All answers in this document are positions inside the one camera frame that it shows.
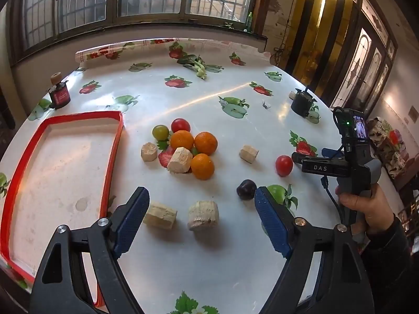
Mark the green bottle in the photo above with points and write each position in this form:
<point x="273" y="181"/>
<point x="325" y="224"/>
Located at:
<point x="249" y="19"/>

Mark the black container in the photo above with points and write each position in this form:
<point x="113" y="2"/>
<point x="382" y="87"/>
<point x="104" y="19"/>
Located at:
<point x="302" y="103"/>

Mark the green tomato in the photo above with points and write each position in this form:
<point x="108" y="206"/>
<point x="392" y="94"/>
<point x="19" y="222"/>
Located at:
<point x="160" y="132"/>

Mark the red rimmed tray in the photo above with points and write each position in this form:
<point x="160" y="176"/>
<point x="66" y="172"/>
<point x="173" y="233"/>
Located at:
<point x="49" y="170"/>

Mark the black jar with red label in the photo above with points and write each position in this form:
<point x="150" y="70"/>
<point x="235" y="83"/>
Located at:
<point x="60" y="96"/>

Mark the green leafy vegetable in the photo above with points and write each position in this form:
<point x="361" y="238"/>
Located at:
<point x="198" y="65"/>

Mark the red tomato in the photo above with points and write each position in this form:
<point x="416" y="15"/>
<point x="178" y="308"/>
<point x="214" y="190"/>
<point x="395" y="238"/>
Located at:
<point x="283" y="165"/>
<point x="180" y="125"/>

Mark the fruit print tablecloth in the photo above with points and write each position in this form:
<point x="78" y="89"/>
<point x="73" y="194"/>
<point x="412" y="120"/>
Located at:
<point x="209" y="98"/>

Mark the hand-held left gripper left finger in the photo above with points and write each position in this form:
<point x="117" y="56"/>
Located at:
<point x="131" y="222"/>

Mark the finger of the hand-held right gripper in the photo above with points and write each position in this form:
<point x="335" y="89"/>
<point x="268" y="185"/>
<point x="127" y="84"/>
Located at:
<point x="331" y="153"/>
<point x="296" y="158"/>

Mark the beige sugarcane piece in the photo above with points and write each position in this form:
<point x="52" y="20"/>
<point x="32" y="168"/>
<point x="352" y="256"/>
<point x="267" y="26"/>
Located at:
<point x="203" y="215"/>
<point x="179" y="159"/>
<point x="149" y="151"/>
<point x="249" y="153"/>
<point x="159" y="215"/>

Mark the small black insect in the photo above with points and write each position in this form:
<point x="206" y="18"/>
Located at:
<point x="265" y="105"/>

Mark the floral cloth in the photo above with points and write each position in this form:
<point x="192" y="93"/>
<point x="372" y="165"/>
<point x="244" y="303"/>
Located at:
<point x="389" y="147"/>

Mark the wooden glass door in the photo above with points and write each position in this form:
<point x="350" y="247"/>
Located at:
<point x="363" y="55"/>

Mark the barred window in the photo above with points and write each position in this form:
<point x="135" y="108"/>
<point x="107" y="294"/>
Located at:
<point x="98" y="3"/>

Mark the person's right forearm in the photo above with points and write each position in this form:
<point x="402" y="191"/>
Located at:
<point x="392" y="261"/>

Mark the dark purple plum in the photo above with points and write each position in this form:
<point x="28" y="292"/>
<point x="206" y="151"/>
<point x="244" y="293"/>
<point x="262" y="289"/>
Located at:
<point x="246" y="189"/>

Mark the orange mandarin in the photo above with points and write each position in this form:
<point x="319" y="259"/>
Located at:
<point x="182" y="140"/>
<point x="206" y="143"/>
<point x="202" y="166"/>

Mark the cork stopper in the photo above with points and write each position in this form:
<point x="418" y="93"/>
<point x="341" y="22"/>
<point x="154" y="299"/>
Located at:
<point x="56" y="78"/>

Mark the person's right hand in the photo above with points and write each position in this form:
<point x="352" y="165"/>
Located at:
<point x="373" y="211"/>

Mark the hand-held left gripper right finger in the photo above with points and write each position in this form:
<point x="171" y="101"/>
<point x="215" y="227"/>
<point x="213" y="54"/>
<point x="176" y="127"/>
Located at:
<point x="271" y="222"/>

